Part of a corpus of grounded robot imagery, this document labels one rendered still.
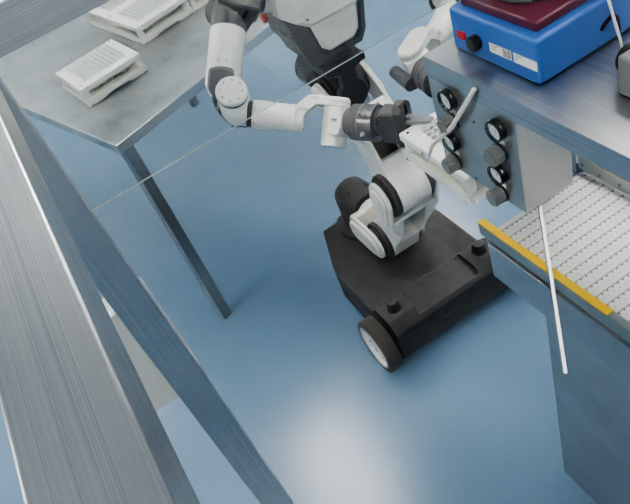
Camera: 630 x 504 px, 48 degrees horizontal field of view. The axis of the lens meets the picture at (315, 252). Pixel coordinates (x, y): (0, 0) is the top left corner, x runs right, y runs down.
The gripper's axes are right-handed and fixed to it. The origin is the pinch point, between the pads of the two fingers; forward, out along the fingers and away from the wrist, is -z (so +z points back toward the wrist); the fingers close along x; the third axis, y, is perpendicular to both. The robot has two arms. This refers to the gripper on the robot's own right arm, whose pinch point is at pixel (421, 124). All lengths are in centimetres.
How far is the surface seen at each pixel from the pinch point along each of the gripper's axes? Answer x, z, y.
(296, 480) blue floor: 99, 43, 53
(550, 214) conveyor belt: 11.5, -31.7, 12.9
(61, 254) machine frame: -68, -34, 103
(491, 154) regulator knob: -22, -31, 35
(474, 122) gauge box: -23.9, -27.1, 29.8
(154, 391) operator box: 5, 24, 79
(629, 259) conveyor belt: 12, -49, 22
